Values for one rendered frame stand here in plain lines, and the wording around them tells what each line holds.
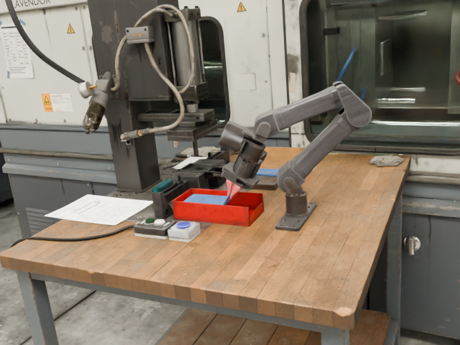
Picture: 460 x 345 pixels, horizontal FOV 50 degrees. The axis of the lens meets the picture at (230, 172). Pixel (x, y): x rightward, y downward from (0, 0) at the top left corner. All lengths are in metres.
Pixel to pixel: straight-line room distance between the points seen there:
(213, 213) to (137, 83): 0.53
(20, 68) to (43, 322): 1.90
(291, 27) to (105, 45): 0.77
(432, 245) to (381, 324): 0.39
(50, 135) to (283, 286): 2.21
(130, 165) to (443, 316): 1.45
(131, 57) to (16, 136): 1.74
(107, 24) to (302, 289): 1.08
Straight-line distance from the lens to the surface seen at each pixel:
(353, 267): 1.19
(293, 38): 2.11
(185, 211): 1.50
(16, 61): 3.21
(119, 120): 1.78
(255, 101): 2.27
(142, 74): 1.69
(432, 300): 2.33
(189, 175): 1.65
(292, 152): 1.95
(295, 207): 1.42
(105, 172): 2.87
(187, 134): 1.59
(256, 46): 2.23
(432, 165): 2.07
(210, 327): 2.22
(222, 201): 1.48
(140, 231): 1.44
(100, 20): 1.76
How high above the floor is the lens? 1.47
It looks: 17 degrees down
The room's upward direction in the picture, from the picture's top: 5 degrees counter-clockwise
